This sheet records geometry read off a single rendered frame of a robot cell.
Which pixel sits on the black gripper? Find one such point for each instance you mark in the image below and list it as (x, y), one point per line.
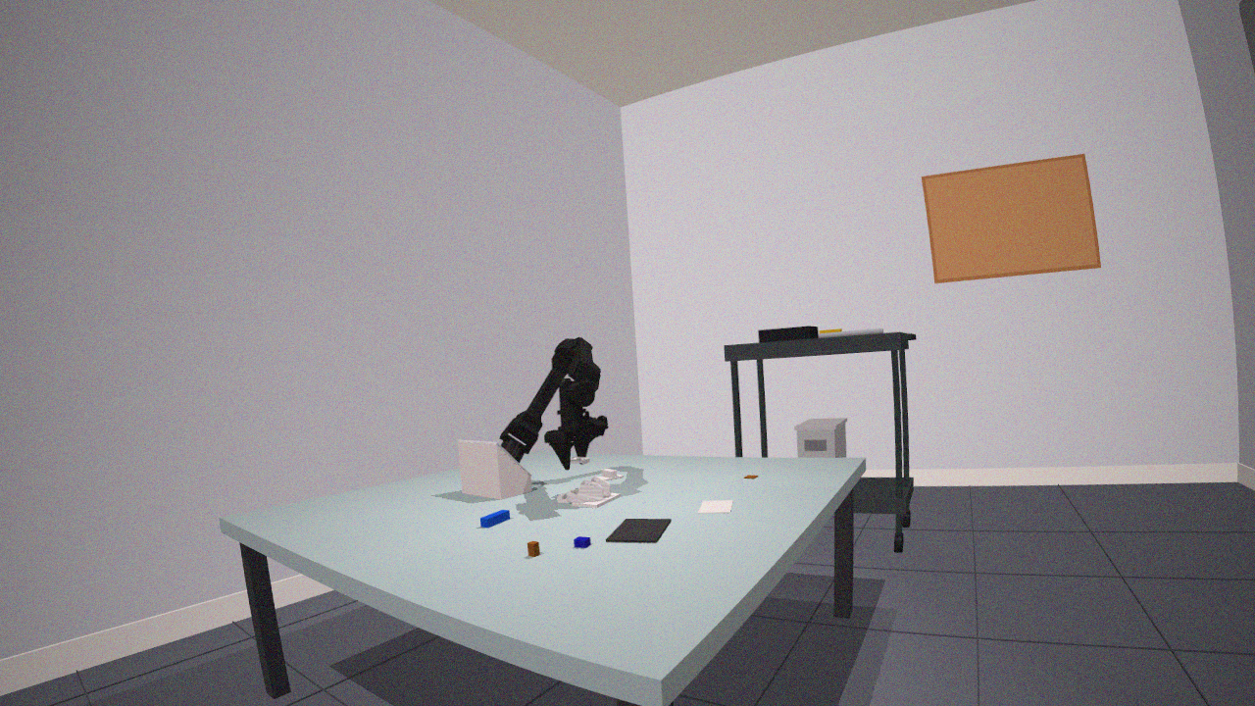
(565, 437)

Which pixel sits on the blue rectangular block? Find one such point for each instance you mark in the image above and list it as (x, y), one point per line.
(495, 518)

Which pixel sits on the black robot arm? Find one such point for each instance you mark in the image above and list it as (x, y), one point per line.
(572, 357)

